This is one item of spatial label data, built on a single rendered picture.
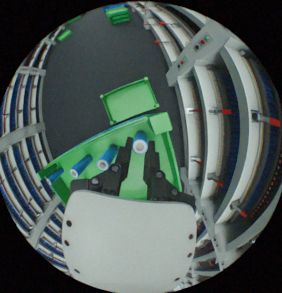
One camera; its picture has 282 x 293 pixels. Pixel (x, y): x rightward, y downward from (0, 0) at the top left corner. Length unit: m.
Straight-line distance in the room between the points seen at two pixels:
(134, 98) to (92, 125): 0.34
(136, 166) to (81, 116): 0.65
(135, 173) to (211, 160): 0.32
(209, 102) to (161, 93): 0.39
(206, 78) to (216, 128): 0.18
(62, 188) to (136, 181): 0.22
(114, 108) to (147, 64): 0.40
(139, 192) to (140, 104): 0.53
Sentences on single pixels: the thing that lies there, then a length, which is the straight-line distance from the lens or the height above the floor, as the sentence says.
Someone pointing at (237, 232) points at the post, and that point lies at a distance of 0.54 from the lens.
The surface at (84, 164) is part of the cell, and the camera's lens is 0.19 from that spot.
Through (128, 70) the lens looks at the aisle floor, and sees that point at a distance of 0.74.
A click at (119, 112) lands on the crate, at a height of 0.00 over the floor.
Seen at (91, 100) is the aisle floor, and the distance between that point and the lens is 0.76.
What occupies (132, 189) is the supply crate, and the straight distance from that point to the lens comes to 0.23.
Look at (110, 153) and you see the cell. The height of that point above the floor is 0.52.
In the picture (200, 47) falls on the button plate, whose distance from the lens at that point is 0.37.
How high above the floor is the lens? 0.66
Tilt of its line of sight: 72 degrees down
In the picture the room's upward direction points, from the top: 178 degrees clockwise
